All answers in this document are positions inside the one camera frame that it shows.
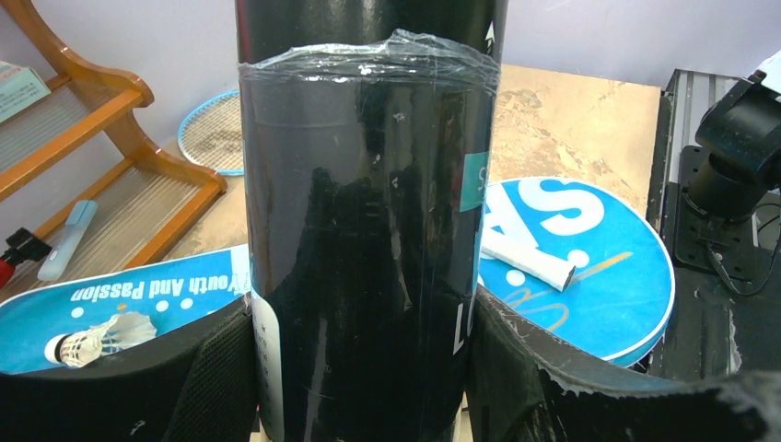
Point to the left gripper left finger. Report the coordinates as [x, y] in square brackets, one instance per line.
[196, 383]

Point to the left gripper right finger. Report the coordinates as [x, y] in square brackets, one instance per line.
[525, 384]

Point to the black shuttlecock tube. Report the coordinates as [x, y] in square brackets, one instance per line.
[367, 127]

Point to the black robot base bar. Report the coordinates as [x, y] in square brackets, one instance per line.
[726, 314]

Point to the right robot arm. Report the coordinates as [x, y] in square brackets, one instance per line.
[741, 134]

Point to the far blue badminton racket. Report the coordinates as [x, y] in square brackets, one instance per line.
[211, 135]

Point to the blue racket bag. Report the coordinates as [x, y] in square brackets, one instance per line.
[616, 306]

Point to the white shuttlecock on bag top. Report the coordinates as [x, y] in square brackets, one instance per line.
[118, 333]

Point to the wooden three-tier shelf rack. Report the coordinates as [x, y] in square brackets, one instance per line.
[82, 142]

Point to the red and black small object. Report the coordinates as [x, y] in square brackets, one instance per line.
[22, 246]

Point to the small white box on shelf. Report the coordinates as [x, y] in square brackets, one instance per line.
[21, 87]

